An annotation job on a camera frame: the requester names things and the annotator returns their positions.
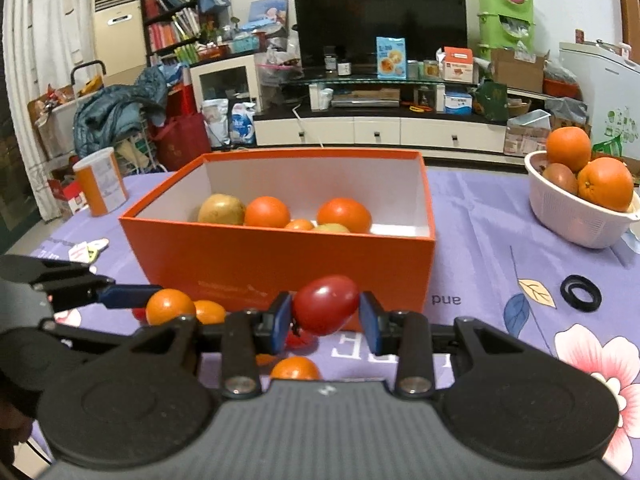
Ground white television stand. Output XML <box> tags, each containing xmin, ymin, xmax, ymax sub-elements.
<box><xmin>252</xmin><ymin>77</ymin><xmax>511</xmax><ymax>156</ymax></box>

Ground clear plastic container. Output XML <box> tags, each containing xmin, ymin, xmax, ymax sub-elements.
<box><xmin>506</xmin><ymin>109</ymin><xmax>551</xmax><ymax>133</ymax></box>

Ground white curtain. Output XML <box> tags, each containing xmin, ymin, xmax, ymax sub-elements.
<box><xmin>0</xmin><ymin>0</ymin><xmax>108</xmax><ymax>221</ymax></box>

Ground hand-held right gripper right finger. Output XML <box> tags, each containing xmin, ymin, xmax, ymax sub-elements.
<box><xmin>359</xmin><ymin>291</ymin><xmax>556</xmax><ymax>397</ymax></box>

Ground white colander bowl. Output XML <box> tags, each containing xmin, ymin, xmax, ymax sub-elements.
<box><xmin>524</xmin><ymin>150</ymin><xmax>640</xmax><ymax>250</ymax></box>

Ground red shopping bag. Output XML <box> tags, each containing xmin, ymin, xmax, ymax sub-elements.
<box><xmin>150</xmin><ymin>112</ymin><xmax>213</xmax><ymax>171</ymax></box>

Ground small white packet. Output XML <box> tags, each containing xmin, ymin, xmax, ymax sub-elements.
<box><xmin>70</xmin><ymin>240</ymin><xmax>108</xmax><ymax>263</ymax></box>

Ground white cups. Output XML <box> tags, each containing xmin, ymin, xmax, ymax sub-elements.
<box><xmin>309</xmin><ymin>82</ymin><xmax>333</xmax><ymax>111</ymax></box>

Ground blue snack bag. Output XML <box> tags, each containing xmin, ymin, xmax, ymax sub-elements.
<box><xmin>376</xmin><ymin>36</ymin><xmax>407</xmax><ymax>80</ymax></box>

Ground reddish brown fruit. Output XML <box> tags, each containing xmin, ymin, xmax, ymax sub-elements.
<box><xmin>542</xmin><ymin>162</ymin><xmax>580</xmax><ymax>196</ymax></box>

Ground green plastic rack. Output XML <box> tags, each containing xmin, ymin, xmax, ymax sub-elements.
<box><xmin>476</xmin><ymin>0</ymin><xmax>536</xmax><ymax>61</ymax></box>

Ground purple floral tablecloth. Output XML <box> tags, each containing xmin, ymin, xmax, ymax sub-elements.
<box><xmin>30</xmin><ymin>167</ymin><xmax>640</xmax><ymax>476</ymax></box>

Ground open cardboard box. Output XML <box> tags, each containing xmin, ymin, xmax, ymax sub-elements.
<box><xmin>491</xmin><ymin>47</ymin><xmax>547</xmax><ymax>93</ymax></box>

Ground beige air conditioner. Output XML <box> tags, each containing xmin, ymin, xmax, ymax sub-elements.
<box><xmin>92</xmin><ymin>0</ymin><xmax>147</xmax><ymax>78</ymax></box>

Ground dark green bag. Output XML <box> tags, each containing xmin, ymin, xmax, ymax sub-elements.
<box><xmin>474</xmin><ymin>81</ymin><xmax>508</xmax><ymax>122</ymax></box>

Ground white glass-door cabinet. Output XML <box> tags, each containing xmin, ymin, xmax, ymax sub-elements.
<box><xmin>190</xmin><ymin>53</ymin><xmax>263</xmax><ymax>113</ymax></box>

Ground black rubber ring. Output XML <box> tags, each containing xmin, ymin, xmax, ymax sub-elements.
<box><xmin>560</xmin><ymin>275</ymin><xmax>601</xmax><ymax>313</ymax></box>

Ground black trolley handle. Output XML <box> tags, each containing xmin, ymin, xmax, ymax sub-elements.
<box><xmin>70</xmin><ymin>60</ymin><xmax>107</xmax><ymax>98</ymax></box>

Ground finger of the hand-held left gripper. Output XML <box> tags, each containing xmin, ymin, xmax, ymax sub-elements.
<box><xmin>0</xmin><ymin>255</ymin><xmax>163</xmax><ymax>313</ymax></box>
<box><xmin>42</xmin><ymin>321</ymin><xmax>151</xmax><ymax>361</ymax></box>

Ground red and white box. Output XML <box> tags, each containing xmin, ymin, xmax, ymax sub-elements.
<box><xmin>50</xmin><ymin>180</ymin><xmax>91</xmax><ymax>218</ymax></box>

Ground black television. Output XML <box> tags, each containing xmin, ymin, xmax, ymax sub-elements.
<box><xmin>292</xmin><ymin>0</ymin><xmax>468</xmax><ymax>72</ymax></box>

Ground white chest freezer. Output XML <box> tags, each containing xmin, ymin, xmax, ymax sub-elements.
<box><xmin>559</xmin><ymin>41</ymin><xmax>640</xmax><ymax>158</ymax></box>

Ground dark bookshelf with books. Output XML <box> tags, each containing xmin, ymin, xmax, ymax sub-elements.
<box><xmin>132</xmin><ymin>0</ymin><xmax>216</xmax><ymax>66</ymax></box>

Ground white bag with blue print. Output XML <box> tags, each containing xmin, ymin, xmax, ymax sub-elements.
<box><xmin>230</xmin><ymin>102</ymin><xmax>257</xmax><ymax>146</ymax></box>

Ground orange and white canister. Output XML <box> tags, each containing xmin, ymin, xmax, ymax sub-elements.
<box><xmin>73</xmin><ymin>147</ymin><xmax>129</xmax><ymax>217</ymax></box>

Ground orange and white carton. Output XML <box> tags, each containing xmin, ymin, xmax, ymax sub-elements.
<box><xmin>442</xmin><ymin>46</ymin><xmax>475</xmax><ymax>83</ymax></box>

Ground orange cardboard box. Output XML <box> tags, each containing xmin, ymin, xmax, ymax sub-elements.
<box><xmin>118</xmin><ymin>149</ymin><xmax>437</xmax><ymax>318</ymax></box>

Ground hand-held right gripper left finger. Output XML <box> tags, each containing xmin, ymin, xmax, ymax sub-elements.
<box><xmin>127</xmin><ymin>292</ymin><xmax>293</xmax><ymax>397</ymax></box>

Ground blue tissue box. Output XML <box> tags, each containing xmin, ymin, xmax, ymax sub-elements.
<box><xmin>445</xmin><ymin>91</ymin><xmax>473</xmax><ymax>114</ymax></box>

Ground plain white bag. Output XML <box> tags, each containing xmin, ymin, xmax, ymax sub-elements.
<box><xmin>201</xmin><ymin>98</ymin><xmax>230</xmax><ymax>148</ymax></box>

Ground large reddish orange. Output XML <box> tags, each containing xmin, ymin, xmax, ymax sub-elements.
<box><xmin>316</xmin><ymin>197</ymin><xmax>373</xmax><ymax>234</ymax></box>

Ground large round orange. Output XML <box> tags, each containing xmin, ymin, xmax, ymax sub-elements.
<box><xmin>244</xmin><ymin>196</ymin><xmax>291</xmax><ymax>228</ymax></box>

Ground big orange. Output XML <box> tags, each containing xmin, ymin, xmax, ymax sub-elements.
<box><xmin>577</xmin><ymin>157</ymin><xmax>634</xmax><ymax>212</ymax></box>
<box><xmin>546</xmin><ymin>126</ymin><xmax>592</xmax><ymax>173</ymax></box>

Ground blue padded jacket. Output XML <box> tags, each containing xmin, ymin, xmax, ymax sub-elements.
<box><xmin>74</xmin><ymin>65</ymin><xmax>168</xmax><ymax>158</ymax></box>

